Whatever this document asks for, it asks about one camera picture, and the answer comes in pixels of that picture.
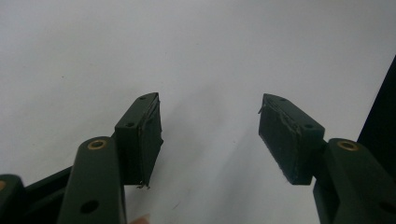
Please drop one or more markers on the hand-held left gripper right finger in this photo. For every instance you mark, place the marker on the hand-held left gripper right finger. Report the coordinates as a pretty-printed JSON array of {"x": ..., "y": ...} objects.
[{"x": 289, "y": 140}]

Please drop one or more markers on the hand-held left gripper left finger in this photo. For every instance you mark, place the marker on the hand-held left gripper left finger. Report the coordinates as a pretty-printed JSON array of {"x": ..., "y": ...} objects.
[{"x": 137, "y": 140}]

